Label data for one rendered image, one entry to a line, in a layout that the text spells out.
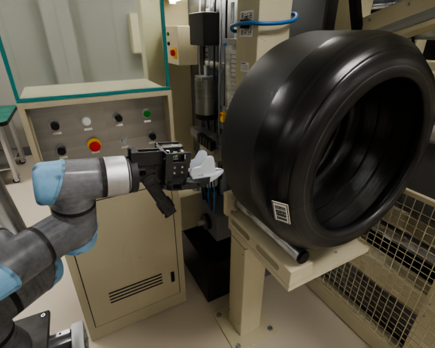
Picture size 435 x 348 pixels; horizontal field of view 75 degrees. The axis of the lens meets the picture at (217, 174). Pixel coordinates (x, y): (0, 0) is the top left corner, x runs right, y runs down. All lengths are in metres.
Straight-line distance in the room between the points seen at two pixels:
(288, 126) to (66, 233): 0.46
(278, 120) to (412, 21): 0.62
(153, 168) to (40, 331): 0.65
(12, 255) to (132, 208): 0.88
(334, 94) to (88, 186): 0.49
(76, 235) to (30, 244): 0.07
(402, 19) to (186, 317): 1.70
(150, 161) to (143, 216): 0.87
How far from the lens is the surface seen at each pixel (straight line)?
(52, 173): 0.53
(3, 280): 0.53
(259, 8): 0.98
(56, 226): 0.57
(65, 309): 2.09
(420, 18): 1.10
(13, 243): 0.55
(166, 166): 0.54
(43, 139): 1.26
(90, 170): 0.53
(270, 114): 0.64
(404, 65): 0.78
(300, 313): 1.92
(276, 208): 0.66
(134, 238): 1.46
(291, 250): 0.89
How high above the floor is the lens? 1.48
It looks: 27 degrees down
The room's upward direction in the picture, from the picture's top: straight up
